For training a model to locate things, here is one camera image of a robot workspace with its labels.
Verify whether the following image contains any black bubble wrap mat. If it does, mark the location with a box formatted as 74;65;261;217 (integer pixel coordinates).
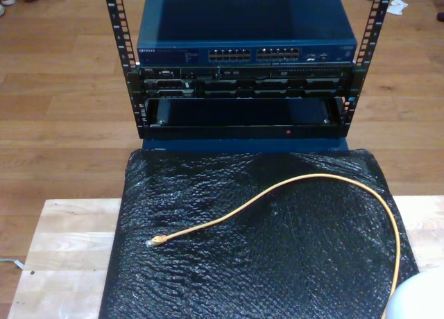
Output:
98;148;422;319

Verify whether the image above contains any black rack server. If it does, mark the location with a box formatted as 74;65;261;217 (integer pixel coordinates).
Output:
126;65;364;100

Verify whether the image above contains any crumpled white paper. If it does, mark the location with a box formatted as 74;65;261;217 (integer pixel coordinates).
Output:
386;0;409;16

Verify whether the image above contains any yellow network cable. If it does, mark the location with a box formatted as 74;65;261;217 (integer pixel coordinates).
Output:
144;173;402;319

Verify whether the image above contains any blue network switch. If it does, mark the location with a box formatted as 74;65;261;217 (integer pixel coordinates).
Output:
136;0;358;67

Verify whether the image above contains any black rack shelf tray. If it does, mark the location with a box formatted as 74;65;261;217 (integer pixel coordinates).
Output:
138;96;350;140

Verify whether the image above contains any blue rack base plate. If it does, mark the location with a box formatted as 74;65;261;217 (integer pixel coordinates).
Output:
142;137;351;157

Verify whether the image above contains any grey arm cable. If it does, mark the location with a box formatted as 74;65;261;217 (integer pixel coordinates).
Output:
0;257;26;268

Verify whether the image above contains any black perforated rack post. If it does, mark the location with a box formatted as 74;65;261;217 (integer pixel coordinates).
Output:
341;0;395;138
102;0;146;139

